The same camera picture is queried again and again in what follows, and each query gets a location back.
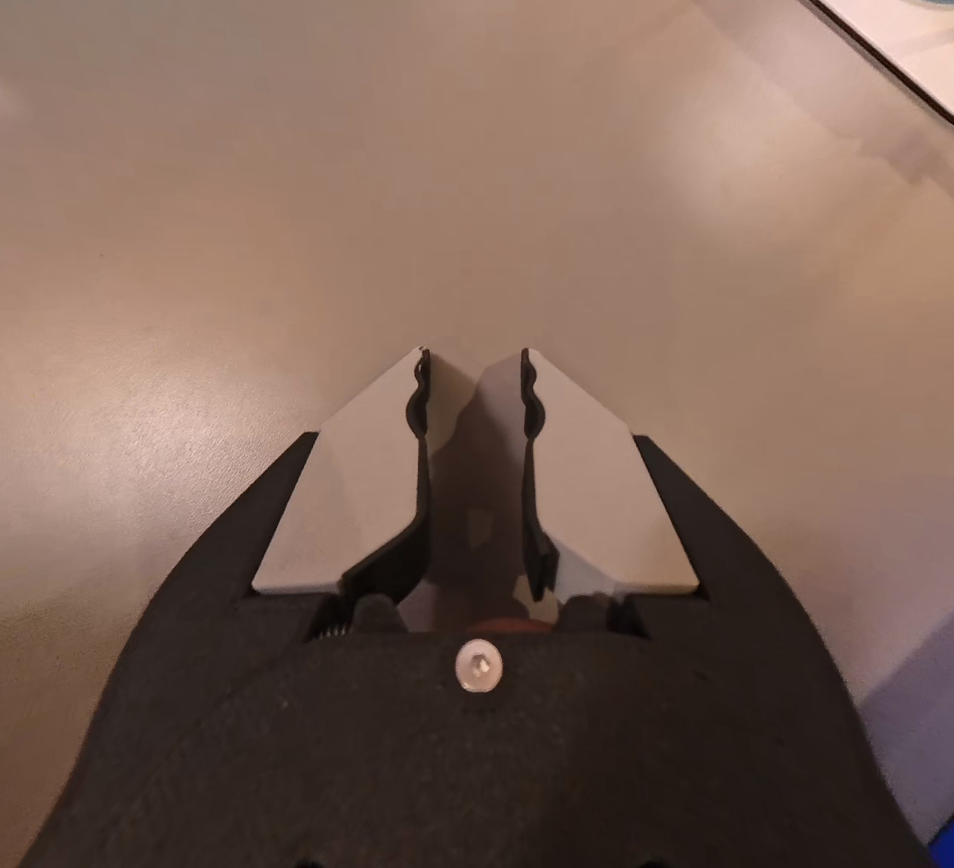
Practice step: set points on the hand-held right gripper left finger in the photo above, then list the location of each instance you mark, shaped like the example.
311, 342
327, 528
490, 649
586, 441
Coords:
350, 495

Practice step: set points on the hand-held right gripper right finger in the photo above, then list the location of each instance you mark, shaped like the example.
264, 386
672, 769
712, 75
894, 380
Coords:
604, 503

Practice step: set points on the grey desk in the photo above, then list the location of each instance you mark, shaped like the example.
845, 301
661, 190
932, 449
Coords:
373, 175

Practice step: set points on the blue plastic bin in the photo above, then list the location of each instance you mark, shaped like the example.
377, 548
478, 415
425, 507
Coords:
942, 857

